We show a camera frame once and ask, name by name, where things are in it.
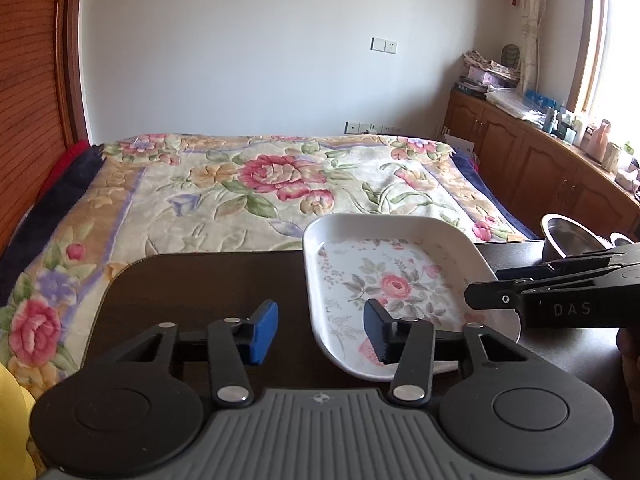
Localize patterned curtain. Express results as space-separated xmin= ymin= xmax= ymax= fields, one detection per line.
xmin=518 ymin=0 xmax=548 ymax=92

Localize large steel bowl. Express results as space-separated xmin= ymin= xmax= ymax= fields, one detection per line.
xmin=540 ymin=214 xmax=612 ymax=261

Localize white paper box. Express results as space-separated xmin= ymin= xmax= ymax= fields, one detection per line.
xmin=445 ymin=134 xmax=474 ymax=157

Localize person's right hand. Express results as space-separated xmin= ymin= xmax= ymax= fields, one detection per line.
xmin=616 ymin=328 xmax=639 ymax=377

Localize white floral rectangular tray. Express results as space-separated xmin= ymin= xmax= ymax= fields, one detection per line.
xmin=303 ymin=214 xmax=521 ymax=382

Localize dark blue folded blanket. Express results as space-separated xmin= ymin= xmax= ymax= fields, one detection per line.
xmin=1 ymin=145 xmax=104 ymax=306

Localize wall power outlets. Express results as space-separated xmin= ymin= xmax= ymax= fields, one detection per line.
xmin=344 ymin=122 xmax=401 ymax=134

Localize red folded blanket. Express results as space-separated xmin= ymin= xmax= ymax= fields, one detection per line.
xmin=36 ymin=140 xmax=90 ymax=200

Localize wooden louvered wardrobe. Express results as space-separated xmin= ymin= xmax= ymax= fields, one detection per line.
xmin=0 ymin=0 xmax=88 ymax=247

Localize window with wooden frame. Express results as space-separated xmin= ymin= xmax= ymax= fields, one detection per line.
xmin=568 ymin=0 xmax=639 ymax=157

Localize stack of papers and boxes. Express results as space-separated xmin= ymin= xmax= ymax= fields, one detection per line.
xmin=454 ymin=50 xmax=520 ymax=100

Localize small steel bowl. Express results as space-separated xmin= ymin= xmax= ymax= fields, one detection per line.
xmin=610 ymin=232 xmax=634 ymax=247

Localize pink bottle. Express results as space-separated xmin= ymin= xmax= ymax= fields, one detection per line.
xmin=586 ymin=119 xmax=611 ymax=162

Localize wooden low cabinet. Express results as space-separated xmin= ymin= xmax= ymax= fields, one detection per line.
xmin=442 ymin=89 xmax=639 ymax=242

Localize white wall switch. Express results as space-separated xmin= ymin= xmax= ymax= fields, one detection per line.
xmin=371 ymin=37 xmax=397 ymax=54

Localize yellow cloth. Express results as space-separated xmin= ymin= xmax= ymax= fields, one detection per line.
xmin=0 ymin=365 xmax=37 ymax=480

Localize floral bed blanket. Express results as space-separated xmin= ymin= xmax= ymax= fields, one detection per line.
xmin=0 ymin=132 xmax=539 ymax=401

